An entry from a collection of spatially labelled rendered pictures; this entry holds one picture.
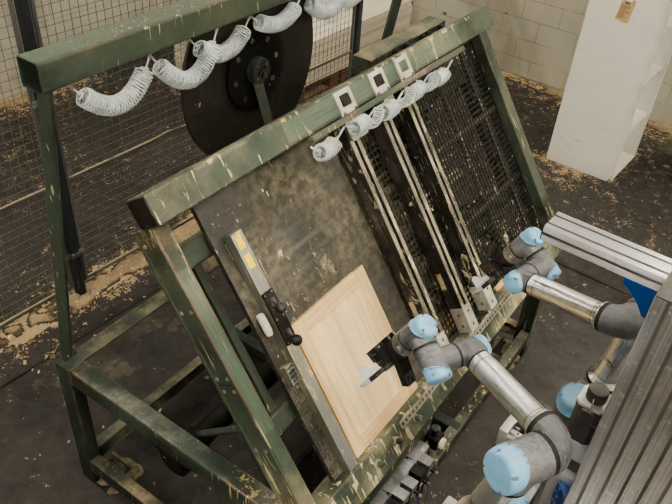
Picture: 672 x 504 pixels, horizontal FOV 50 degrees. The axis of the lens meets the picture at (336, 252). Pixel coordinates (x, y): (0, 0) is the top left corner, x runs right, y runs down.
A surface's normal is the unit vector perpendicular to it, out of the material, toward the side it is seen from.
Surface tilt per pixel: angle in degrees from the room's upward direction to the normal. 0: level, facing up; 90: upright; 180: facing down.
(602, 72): 90
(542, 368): 0
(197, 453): 0
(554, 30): 90
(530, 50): 90
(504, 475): 83
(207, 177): 56
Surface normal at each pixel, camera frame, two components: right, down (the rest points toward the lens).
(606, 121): -0.62, 0.45
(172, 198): 0.71, -0.12
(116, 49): 0.81, 0.40
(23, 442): 0.06, -0.79
